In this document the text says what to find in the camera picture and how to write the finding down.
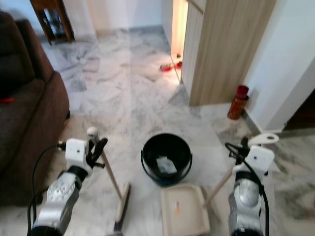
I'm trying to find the wooden handled broom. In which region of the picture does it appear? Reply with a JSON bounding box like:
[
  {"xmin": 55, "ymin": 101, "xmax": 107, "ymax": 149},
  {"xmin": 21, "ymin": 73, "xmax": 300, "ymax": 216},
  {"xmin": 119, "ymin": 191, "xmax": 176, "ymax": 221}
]
[{"xmin": 86, "ymin": 127, "xmax": 131, "ymax": 235}]

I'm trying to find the beige long-handled dustpan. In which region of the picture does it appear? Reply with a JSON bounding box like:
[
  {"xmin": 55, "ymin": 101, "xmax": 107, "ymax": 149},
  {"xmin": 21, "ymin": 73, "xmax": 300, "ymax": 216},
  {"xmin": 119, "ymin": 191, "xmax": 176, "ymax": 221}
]
[{"xmin": 160, "ymin": 133, "xmax": 280, "ymax": 236}]

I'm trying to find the black plastic bucket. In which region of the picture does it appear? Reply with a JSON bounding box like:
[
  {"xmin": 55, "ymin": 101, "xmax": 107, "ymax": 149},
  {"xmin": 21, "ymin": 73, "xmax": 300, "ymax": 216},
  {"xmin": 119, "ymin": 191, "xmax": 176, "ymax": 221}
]
[{"xmin": 140, "ymin": 133, "xmax": 193, "ymax": 188}]

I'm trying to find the crumpled clear plastic wrapper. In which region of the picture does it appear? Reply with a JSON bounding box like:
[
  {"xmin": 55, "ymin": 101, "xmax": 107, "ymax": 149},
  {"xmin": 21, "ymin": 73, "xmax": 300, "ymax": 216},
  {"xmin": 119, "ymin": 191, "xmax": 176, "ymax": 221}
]
[{"xmin": 156, "ymin": 156, "xmax": 178, "ymax": 175}]

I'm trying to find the dark brown sofa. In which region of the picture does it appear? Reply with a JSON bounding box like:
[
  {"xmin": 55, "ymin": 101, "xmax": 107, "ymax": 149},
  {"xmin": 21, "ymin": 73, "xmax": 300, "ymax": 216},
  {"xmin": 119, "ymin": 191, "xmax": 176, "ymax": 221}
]
[{"xmin": 0, "ymin": 10, "xmax": 71, "ymax": 207}]

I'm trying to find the dark wooden door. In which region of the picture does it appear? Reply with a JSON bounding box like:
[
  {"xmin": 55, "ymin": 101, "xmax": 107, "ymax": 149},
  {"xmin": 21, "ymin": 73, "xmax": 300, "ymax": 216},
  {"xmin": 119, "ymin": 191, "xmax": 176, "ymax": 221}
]
[{"xmin": 282, "ymin": 88, "xmax": 315, "ymax": 131}]

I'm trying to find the light wood cabinet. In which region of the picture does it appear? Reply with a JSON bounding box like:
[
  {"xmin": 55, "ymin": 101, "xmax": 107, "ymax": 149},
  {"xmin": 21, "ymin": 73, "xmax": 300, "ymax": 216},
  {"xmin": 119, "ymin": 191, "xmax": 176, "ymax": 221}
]
[{"xmin": 181, "ymin": 0, "xmax": 277, "ymax": 107}]

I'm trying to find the wooden side table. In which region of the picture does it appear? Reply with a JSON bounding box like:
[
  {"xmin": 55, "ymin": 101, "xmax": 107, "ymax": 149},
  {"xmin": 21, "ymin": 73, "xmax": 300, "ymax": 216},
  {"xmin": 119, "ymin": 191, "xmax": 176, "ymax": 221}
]
[{"xmin": 30, "ymin": 0, "xmax": 76, "ymax": 46}]

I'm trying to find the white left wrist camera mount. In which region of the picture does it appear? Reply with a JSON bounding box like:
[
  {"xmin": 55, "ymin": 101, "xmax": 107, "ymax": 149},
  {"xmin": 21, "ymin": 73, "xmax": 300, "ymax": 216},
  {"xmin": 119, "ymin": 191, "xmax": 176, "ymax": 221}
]
[{"xmin": 65, "ymin": 139, "xmax": 91, "ymax": 169}]

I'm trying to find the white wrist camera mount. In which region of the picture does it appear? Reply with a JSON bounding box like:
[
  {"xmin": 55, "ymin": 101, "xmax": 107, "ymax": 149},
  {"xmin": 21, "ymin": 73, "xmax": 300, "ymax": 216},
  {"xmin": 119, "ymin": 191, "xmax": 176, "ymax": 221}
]
[
  {"xmin": 65, "ymin": 139, "xmax": 91, "ymax": 169},
  {"xmin": 244, "ymin": 145, "xmax": 276, "ymax": 175}
]

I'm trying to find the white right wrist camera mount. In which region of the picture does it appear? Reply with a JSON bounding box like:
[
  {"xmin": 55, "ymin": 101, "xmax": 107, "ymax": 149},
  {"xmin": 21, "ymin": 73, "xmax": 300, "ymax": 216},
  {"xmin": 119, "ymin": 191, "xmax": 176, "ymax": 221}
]
[{"xmin": 244, "ymin": 145, "xmax": 276, "ymax": 175}]

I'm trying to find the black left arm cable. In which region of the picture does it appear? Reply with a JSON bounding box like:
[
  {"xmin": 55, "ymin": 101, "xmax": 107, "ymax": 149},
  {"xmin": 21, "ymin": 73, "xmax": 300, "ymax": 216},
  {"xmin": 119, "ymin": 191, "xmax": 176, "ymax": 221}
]
[{"xmin": 31, "ymin": 143, "xmax": 68, "ymax": 236}]

